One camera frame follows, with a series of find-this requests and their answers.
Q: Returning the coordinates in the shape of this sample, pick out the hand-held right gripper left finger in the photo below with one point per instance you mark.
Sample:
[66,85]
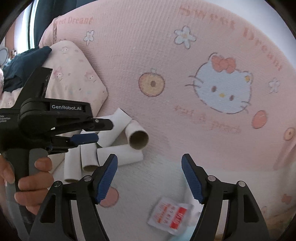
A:
[106,180]

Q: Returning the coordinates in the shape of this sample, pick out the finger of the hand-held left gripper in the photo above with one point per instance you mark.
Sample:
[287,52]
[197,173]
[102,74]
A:
[104,124]
[85,138]

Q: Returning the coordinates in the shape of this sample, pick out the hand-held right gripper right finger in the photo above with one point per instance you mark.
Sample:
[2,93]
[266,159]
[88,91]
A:
[192,180]

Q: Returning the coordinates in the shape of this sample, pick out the pile of paper roll cores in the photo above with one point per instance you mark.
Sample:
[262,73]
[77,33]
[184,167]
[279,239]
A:
[124,154]

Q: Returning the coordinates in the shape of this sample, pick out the person's left hand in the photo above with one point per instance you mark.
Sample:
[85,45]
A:
[37,183]

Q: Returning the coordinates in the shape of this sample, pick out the small red white sachet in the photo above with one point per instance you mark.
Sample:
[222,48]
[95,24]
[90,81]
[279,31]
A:
[171,215]

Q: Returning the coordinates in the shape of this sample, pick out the pink floral pillow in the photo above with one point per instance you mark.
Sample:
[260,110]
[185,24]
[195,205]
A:
[76,76]

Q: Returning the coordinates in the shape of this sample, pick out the dark blue cloth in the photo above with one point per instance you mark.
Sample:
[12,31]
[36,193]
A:
[20,67]

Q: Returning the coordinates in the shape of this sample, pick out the pink white cat print blanket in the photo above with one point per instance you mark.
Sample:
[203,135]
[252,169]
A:
[161,46]

